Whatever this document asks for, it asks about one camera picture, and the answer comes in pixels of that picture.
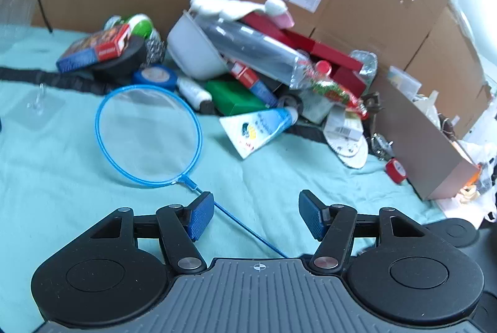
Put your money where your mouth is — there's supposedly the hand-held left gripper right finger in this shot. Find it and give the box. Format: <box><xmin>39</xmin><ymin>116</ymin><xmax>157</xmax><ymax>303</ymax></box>
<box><xmin>298</xmin><ymin>190</ymin><xmax>425</xmax><ymax>275</ymax></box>

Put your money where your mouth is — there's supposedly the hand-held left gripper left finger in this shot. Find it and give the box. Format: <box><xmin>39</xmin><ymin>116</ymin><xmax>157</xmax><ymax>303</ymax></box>
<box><xmin>91</xmin><ymin>192</ymin><xmax>215</xmax><ymax>275</ymax></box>

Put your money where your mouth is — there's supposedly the blue round hand net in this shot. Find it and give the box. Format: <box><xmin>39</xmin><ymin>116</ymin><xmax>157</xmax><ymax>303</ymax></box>
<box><xmin>95</xmin><ymin>84</ymin><xmax>290</xmax><ymax>259</ymax></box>

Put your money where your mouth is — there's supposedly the teal cloth covered desktop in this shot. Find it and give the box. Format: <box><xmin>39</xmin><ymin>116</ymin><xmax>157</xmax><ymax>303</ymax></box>
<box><xmin>0</xmin><ymin>25</ymin><xmax>447</xmax><ymax>333</ymax></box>

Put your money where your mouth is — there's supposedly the white plastic bag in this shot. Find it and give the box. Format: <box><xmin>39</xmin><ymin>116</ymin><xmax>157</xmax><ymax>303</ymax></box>
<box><xmin>458</xmin><ymin>139</ymin><xmax>497</xmax><ymax>223</ymax></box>

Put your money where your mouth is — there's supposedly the red tape roll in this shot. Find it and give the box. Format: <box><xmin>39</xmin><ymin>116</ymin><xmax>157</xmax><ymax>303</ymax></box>
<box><xmin>385</xmin><ymin>158</ymin><xmax>408</xmax><ymax>185</ymax></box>

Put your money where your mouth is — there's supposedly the white barcode box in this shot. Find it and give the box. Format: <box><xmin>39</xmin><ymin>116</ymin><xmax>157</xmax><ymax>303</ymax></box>
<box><xmin>324</xmin><ymin>107</ymin><xmax>365</xmax><ymax>140</ymax></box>

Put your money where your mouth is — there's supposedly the grey cardboard box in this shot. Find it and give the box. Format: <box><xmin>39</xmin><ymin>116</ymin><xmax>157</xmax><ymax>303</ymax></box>
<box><xmin>371</xmin><ymin>65</ymin><xmax>482</xmax><ymax>201</ymax></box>

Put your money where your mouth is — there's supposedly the blue white toothpaste tube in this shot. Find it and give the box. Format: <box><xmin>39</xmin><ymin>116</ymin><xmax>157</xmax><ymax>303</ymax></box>
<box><xmin>218</xmin><ymin>106</ymin><xmax>299</xmax><ymax>160</ymax></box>

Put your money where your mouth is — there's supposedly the floral print snack packet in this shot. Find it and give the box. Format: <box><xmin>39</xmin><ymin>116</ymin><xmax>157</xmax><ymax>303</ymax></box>
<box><xmin>303</xmin><ymin>71</ymin><xmax>369</xmax><ymax>120</ymax></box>

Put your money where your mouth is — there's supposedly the green box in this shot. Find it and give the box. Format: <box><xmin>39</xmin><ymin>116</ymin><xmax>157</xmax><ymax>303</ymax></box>
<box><xmin>205</xmin><ymin>80</ymin><xmax>269</xmax><ymax>117</ymax></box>

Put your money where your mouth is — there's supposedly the white thread spool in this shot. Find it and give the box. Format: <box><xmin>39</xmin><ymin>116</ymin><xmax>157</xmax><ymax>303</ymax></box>
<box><xmin>176</xmin><ymin>76</ymin><xmax>213</xmax><ymax>110</ymax></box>

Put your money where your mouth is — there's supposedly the grey toy model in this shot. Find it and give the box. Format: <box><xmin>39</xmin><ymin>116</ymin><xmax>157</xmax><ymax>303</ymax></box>
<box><xmin>363</xmin><ymin>92</ymin><xmax>385</xmax><ymax>120</ymax></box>

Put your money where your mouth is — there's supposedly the red box base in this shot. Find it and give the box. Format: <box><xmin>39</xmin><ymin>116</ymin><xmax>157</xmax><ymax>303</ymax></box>
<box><xmin>332</xmin><ymin>66</ymin><xmax>367</xmax><ymax>97</ymax></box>

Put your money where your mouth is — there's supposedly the red-capped white bottle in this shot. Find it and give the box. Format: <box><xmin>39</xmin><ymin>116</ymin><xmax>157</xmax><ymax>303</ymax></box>
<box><xmin>314</xmin><ymin>60</ymin><xmax>333</xmax><ymax>78</ymax></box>

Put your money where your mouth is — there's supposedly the red blue small box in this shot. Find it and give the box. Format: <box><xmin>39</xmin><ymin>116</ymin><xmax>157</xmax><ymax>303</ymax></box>
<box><xmin>228</xmin><ymin>61</ymin><xmax>279</xmax><ymax>108</ymax></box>

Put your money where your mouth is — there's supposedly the blue tape roll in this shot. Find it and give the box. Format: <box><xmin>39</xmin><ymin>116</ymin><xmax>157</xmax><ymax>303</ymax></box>
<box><xmin>133</xmin><ymin>65</ymin><xmax>178</xmax><ymax>92</ymax></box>

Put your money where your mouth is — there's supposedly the clear plastic bottle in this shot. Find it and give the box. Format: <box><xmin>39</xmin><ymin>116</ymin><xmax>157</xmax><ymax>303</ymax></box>
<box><xmin>349</xmin><ymin>50</ymin><xmax>378</xmax><ymax>83</ymax></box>

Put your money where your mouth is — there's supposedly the small clear plastic box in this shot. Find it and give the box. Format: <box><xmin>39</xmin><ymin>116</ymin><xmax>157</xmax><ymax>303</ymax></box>
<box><xmin>388</xmin><ymin>65</ymin><xmax>422</xmax><ymax>95</ymax></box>

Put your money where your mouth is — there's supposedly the white bowl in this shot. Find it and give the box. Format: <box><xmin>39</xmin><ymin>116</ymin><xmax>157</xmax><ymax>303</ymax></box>
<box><xmin>166</xmin><ymin>10</ymin><xmax>230</xmax><ymax>81</ymax></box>

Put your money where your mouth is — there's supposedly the steel wool scrubber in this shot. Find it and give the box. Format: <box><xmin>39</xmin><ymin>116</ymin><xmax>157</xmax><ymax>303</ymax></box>
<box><xmin>142</xmin><ymin>38</ymin><xmax>168</xmax><ymax>67</ymax></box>

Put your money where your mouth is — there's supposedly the black tape roll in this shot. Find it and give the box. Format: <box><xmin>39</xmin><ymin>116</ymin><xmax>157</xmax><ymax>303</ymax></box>
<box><xmin>92</xmin><ymin>35</ymin><xmax>148</xmax><ymax>79</ymax></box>

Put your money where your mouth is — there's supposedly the clear long plastic container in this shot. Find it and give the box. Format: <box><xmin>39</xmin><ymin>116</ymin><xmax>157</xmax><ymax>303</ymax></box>
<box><xmin>194</xmin><ymin>18</ymin><xmax>309</xmax><ymax>90</ymax></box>

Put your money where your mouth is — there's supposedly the red flat box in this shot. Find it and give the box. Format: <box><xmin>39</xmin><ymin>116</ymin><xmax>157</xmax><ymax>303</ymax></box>
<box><xmin>241</xmin><ymin>13</ymin><xmax>313</xmax><ymax>51</ymax></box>

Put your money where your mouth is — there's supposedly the clear adhesive hook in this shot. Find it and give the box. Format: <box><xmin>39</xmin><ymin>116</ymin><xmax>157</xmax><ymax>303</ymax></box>
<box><xmin>8</xmin><ymin>83</ymin><xmax>66</xmax><ymax>131</ymax></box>

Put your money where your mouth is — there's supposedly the green white round toy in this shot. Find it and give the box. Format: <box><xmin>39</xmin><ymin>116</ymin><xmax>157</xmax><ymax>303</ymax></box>
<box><xmin>104</xmin><ymin>14</ymin><xmax>159</xmax><ymax>41</ymax></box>

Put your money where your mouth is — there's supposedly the red blue card box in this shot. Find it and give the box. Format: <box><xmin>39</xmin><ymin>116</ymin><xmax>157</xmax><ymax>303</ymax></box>
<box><xmin>56</xmin><ymin>24</ymin><xmax>131</xmax><ymax>74</ymax></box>

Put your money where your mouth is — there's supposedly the white glove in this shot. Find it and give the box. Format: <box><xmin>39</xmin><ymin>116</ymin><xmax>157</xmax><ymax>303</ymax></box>
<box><xmin>189</xmin><ymin>0</ymin><xmax>294</xmax><ymax>28</ymax></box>

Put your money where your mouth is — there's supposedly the black strap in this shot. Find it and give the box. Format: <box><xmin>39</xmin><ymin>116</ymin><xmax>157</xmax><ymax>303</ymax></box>
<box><xmin>0</xmin><ymin>66</ymin><xmax>117</xmax><ymax>96</ymax></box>

